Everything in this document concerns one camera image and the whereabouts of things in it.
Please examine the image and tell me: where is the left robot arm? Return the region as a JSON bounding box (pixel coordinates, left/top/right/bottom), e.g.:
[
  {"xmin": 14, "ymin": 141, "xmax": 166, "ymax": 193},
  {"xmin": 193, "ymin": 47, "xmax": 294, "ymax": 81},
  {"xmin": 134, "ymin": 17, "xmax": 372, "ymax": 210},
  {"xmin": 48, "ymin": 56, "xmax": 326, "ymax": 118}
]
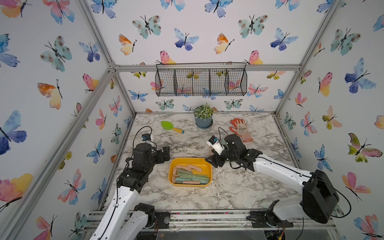
[{"xmin": 91, "ymin": 143, "xmax": 171, "ymax": 240}]

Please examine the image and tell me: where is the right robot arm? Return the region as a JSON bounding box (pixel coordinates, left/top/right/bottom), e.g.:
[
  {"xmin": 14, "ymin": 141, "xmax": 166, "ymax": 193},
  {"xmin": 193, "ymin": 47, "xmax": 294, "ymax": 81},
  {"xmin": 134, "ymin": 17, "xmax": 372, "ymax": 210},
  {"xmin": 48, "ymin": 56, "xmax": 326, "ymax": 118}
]
[{"xmin": 205, "ymin": 134, "xmax": 342, "ymax": 227}]

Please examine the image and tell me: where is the yellow storage box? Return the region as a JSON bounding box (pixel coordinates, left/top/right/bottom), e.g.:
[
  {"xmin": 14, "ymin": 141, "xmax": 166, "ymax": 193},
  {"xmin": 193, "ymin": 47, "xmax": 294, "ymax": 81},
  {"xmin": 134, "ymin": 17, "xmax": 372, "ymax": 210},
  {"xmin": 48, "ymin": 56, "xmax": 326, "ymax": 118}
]
[{"xmin": 168, "ymin": 158, "xmax": 213, "ymax": 188}]

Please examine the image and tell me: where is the red white garden glove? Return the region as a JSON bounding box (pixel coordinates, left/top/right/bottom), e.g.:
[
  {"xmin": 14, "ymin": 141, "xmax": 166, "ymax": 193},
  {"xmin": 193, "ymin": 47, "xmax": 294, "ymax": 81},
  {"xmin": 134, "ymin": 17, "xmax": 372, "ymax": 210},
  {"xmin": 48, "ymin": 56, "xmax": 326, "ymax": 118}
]
[{"xmin": 230, "ymin": 118, "xmax": 253, "ymax": 143}]

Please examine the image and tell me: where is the green yellow toy trowel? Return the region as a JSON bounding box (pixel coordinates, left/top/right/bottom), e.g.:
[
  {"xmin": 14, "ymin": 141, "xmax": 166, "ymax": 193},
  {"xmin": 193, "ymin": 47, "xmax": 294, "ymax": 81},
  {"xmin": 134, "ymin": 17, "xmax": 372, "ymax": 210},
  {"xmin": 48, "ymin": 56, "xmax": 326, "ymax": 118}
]
[{"xmin": 161, "ymin": 121, "xmax": 185, "ymax": 134}]

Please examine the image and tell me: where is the potted green plant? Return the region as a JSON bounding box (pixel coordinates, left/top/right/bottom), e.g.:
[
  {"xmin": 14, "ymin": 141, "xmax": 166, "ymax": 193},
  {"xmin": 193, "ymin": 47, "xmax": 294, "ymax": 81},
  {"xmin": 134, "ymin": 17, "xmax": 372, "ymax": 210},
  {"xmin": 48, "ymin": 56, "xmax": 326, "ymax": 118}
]
[{"xmin": 194, "ymin": 103, "xmax": 214, "ymax": 129}]

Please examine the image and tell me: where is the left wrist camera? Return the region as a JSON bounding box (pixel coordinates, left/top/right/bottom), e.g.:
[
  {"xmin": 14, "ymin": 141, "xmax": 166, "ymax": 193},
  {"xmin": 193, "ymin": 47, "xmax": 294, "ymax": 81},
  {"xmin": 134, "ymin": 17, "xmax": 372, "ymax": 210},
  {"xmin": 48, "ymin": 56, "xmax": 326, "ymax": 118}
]
[{"xmin": 142, "ymin": 133, "xmax": 153, "ymax": 142}]

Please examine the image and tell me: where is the aluminium front rail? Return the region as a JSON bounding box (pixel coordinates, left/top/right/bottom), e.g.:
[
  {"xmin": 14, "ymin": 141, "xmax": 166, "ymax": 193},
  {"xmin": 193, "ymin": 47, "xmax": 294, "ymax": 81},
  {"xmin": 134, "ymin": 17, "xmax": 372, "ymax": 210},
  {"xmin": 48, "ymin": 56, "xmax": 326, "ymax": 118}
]
[{"xmin": 86, "ymin": 209, "xmax": 337, "ymax": 232}]

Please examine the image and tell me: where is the black wire wall basket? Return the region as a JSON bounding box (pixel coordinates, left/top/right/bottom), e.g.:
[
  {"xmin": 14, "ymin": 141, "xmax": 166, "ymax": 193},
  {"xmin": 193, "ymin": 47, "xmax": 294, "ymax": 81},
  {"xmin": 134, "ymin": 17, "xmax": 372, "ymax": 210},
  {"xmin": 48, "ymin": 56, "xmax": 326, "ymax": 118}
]
[{"xmin": 151, "ymin": 62, "xmax": 248, "ymax": 97}]

